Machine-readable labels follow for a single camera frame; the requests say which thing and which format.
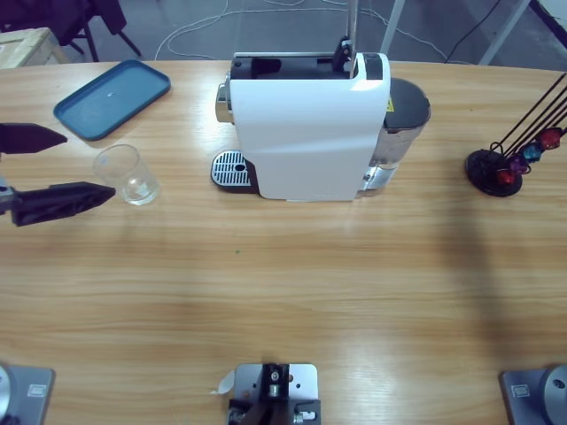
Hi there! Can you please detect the white coffee machine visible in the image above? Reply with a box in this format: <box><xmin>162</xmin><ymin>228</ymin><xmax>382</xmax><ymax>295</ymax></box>
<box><xmin>215</xmin><ymin>51</ymin><xmax>393</xmax><ymax>204</ymax></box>

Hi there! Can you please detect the blue plastic tray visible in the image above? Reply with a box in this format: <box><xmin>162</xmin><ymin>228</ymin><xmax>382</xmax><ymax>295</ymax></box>
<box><xmin>52</xmin><ymin>59</ymin><xmax>173</xmax><ymax>143</ymax></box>

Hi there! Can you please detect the black drip tray metal grille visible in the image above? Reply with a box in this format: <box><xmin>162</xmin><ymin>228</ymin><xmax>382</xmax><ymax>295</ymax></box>
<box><xmin>210</xmin><ymin>150</ymin><xmax>260</xmax><ymax>196</ymax></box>

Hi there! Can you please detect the clear drinking glass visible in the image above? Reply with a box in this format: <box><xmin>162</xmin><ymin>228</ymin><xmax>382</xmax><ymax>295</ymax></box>
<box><xmin>91</xmin><ymin>143</ymin><xmax>161</xmax><ymax>206</ymax></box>

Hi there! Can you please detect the wooden crate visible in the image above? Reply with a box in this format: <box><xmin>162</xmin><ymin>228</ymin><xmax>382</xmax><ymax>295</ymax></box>
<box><xmin>0</xmin><ymin>27</ymin><xmax>72</xmax><ymax>70</ymax></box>

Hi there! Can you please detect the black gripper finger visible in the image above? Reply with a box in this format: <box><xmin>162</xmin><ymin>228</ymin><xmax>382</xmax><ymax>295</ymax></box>
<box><xmin>0</xmin><ymin>122</ymin><xmax>68</xmax><ymax>156</ymax></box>
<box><xmin>11</xmin><ymin>181</ymin><xmax>117</xmax><ymax>228</ymax></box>

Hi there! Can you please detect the black floor cable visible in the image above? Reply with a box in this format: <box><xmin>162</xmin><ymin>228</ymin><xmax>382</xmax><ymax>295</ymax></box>
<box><xmin>444</xmin><ymin>0</ymin><xmax>504</xmax><ymax>64</ymax></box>

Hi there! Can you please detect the white floor cable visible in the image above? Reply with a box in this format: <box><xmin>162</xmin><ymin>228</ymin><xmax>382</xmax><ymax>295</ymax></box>
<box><xmin>154</xmin><ymin>0</ymin><xmax>448</xmax><ymax>63</ymax></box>

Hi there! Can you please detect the black capsule holder with rods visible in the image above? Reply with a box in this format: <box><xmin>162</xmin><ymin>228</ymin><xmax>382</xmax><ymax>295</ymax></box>
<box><xmin>463</xmin><ymin>73</ymin><xmax>567</xmax><ymax>198</ymax></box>

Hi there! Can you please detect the white block with dark post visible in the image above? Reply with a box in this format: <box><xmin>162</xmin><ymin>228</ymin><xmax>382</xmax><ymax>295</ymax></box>
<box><xmin>227</xmin><ymin>362</ymin><xmax>323</xmax><ymax>425</ymax></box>

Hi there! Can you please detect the black chair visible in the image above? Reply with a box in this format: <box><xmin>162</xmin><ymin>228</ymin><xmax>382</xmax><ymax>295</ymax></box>
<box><xmin>0</xmin><ymin>0</ymin><xmax>143</xmax><ymax>63</ymax></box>

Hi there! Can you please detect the white metal frame leg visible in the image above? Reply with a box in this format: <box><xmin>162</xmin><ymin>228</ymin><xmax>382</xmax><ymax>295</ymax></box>
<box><xmin>480</xmin><ymin>0</ymin><xmax>531</xmax><ymax>66</ymax></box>
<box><xmin>380</xmin><ymin>0</ymin><xmax>407</xmax><ymax>57</ymax></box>

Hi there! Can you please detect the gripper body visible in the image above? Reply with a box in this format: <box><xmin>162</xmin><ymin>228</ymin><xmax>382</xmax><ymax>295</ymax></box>
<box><xmin>0</xmin><ymin>174</ymin><xmax>17</xmax><ymax>216</ymax></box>

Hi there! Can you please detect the silver machine lever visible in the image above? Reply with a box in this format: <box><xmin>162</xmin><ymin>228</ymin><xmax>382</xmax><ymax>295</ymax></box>
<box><xmin>331</xmin><ymin>0</ymin><xmax>359</xmax><ymax>74</ymax></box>

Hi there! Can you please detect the white paper tag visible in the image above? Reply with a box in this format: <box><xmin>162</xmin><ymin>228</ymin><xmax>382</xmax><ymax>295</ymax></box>
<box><xmin>209</xmin><ymin>370</ymin><xmax>237</xmax><ymax>397</ymax></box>

